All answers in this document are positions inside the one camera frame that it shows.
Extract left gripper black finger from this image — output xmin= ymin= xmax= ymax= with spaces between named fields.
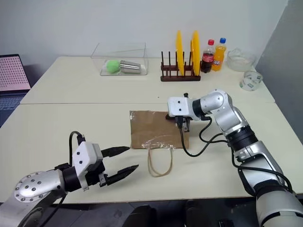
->
xmin=107 ymin=164 xmax=140 ymax=186
xmin=100 ymin=146 xmax=131 ymax=159

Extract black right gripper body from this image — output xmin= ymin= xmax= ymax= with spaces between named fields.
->
xmin=175 ymin=115 xmax=191 ymax=133

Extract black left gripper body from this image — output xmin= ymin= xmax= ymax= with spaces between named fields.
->
xmin=85 ymin=160 xmax=111 ymax=189

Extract brown paper bag with handles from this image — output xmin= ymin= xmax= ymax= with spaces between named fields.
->
xmin=129 ymin=109 xmax=190 ymax=178

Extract brown wooden dish rack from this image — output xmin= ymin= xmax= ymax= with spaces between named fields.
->
xmin=160 ymin=50 xmax=202 ymax=82

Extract dark rounded shape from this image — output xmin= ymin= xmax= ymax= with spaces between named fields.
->
xmin=127 ymin=204 xmax=157 ymax=227

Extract stacked steel cups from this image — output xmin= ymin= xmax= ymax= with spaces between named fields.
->
xmin=118 ymin=60 xmax=143 ymax=75

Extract yellow plate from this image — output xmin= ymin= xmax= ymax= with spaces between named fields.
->
xmin=175 ymin=30 xmax=185 ymax=77
xmin=190 ymin=30 xmax=202 ymax=77

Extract cola bottle with red cap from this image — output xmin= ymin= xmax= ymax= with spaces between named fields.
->
xmin=200 ymin=39 xmax=216 ymax=74

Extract clear plastic box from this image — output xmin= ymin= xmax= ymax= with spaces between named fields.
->
xmin=90 ymin=42 xmax=150 ymax=77

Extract orange soda bottle blue cap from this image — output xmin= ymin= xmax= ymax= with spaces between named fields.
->
xmin=211 ymin=37 xmax=228 ymax=72

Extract green fuzzy ball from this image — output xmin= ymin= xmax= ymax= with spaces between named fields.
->
xmin=105 ymin=59 xmax=122 ymax=74

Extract clear tape roll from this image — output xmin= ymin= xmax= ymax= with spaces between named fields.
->
xmin=240 ymin=70 xmax=264 ymax=92

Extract clear glass bowl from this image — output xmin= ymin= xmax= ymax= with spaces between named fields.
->
xmin=227 ymin=47 xmax=258 ymax=72

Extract grey partition panel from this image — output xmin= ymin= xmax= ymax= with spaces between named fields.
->
xmin=254 ymin=0 xmax=303 ymax=112

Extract open laptop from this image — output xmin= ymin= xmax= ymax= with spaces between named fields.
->
xmin=0 ymin=53 xmax=32 ymax=129

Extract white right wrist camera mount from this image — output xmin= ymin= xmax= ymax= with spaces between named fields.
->
xmin=167 ymin=95 xmax=194 ymax=119

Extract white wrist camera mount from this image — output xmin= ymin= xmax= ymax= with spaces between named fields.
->
xmin=71 ymin=141 xmax=104 ymax=190
xmin=167 ymin=95 xmax=194 ymax=119

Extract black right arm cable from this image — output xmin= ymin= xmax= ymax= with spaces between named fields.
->
xmin=177 ymin=115 xmax=295 ymax=197

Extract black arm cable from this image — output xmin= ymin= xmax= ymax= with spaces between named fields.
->
xmin=177 ymin=115 xmax=295 ymax=197
xmin=69 ymin=131 xmax=86 ymax=166

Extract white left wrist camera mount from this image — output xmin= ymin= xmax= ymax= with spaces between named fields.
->
xmin=71 ymin=141 xmax=104 ymax=190

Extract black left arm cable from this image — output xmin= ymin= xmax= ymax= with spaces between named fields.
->
xmin=69 ymin=131 xmax=86 ymax=166

